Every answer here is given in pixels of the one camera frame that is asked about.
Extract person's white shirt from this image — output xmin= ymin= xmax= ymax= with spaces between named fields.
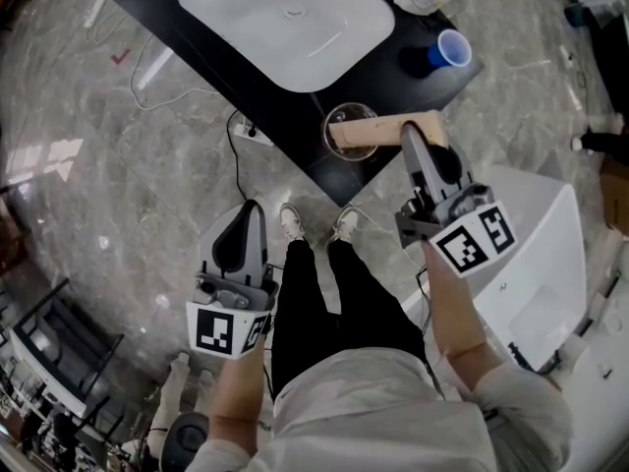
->
xmin=184 ymin=345 xmax=577 ymax=472

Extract person's left forearm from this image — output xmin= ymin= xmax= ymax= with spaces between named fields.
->
xmin=208 ymin=345 xmax=274 ymax=457

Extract clear glass cup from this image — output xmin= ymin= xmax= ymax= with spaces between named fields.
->
xmin=320 ymin=101 xmax=382 ymax=162

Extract white freestanding bathtub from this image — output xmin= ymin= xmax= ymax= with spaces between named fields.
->
xmin=400 ymin=164 xmax=589 ymax=374

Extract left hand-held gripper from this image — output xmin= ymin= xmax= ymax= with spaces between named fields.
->
xmin=185 ymin=198 xmax=280 ymax=362

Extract black curved bathtub faucet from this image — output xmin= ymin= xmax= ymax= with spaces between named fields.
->
xmin=507 ymin=340 xmax=533 ymax=369

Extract person's black trousers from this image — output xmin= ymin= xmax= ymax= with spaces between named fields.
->
xmin=270 ymin=237 xmax=429 ymax=403

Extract black vanity cabinet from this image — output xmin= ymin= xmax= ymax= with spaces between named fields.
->
xmin=108 ymin=0 xmax=486 ymax=209

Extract blue plastic cup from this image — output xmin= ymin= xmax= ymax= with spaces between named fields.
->
xmin=426 ymin=29 xmax=474 ymax=70

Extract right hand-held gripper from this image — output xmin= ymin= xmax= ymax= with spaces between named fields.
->
xmin=394 ymin=120 xmax=520 ymax=279

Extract white cable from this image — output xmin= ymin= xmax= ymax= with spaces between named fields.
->
xmin=86 ymin=6 xmax=223 ymax=113

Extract person's shoe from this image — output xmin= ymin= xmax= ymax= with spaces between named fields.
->
xmin=278 ymin=203 xmax=307 ymax=243
xmin=328 ymin=206 xmax=361 ymax=244

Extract round waste bin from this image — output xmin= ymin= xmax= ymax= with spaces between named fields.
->
xmin=563 ymin=5 xmax=591 ymax=28

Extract person's left shoe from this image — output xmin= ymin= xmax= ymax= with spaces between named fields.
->
xmin=278 ymin=203 xmax=307 ymax=243

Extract brown cardboard box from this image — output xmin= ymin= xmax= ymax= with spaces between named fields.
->
xmin=598 ymin=157 xmax=629 ymax=238

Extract black cable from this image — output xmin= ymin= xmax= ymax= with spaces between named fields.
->
xmin=226 ymin=109 xmax=253 ymax=203

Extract black frame rack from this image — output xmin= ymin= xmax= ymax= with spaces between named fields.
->
xmin=8 ymin=276 xmax=125 ymax=425

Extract person's right shoe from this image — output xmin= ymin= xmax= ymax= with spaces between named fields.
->
xmin=328 ymin=206 xmax=361 ymax=244

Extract white sink basin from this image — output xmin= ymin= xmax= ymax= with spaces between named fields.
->
xmin=177 ymin=0 xmax=397 ymax=93

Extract person's right forearm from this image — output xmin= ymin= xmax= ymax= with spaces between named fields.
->
xmin=421 ymin=240 xmax=503 ymax=393

